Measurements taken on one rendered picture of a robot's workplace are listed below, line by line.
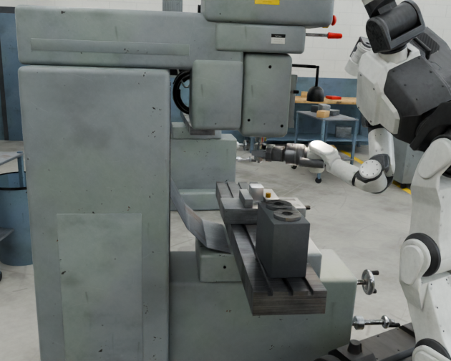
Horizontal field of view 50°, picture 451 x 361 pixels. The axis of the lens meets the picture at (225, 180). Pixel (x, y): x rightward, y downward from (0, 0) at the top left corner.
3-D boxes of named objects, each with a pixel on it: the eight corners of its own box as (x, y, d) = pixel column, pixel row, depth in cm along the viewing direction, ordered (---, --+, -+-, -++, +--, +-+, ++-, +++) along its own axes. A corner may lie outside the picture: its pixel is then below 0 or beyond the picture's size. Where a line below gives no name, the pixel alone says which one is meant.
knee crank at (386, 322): (396, 323, 214) (397, 311, 212) (402, 331, 208) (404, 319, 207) (348, 325, 211) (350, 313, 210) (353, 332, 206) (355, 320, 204)
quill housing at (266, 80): (277, 130, 206) (282, 53, 198) (288, 138, 186) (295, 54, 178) (233, 129, 204) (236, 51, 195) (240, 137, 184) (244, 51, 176)
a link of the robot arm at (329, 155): (317, 137, 192) (343, 150, 183) (316, 157, 197) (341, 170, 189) (306, 144, 189) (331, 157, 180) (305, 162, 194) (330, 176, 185)
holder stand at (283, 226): (286, 249, 177) (291, 198, 171) (306, 277, 156) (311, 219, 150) (255, 251, 175) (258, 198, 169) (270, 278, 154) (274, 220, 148)
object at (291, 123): (291, 126, 198) (295, 74, 192) (293, 127, 194) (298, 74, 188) (282, 126, 197) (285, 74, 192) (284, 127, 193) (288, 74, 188)
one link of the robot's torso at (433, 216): (462, 276, 160) (500, 141, 144) (427, 286, 152) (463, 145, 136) (424, 255, 173) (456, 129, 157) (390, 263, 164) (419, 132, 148)
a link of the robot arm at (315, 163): (298, 139, 195) (326, 141, 192) (297, 161, 201) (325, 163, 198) (294, 154, 186) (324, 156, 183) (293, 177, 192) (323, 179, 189)
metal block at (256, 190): (260, 196, 210) (260, 183, 208) (263, 200, 204) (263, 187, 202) (248, 196, 209) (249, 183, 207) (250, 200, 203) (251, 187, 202)
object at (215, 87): (233, 121, 205) (235, 59, 198) (241, 131, 182) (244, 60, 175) (188, 120, 203) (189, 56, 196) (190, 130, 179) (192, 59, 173)
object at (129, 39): (235, 69, 198) (238, 18, 193) (243, 71, 176) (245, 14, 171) (34, 62, 189) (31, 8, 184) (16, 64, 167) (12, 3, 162)
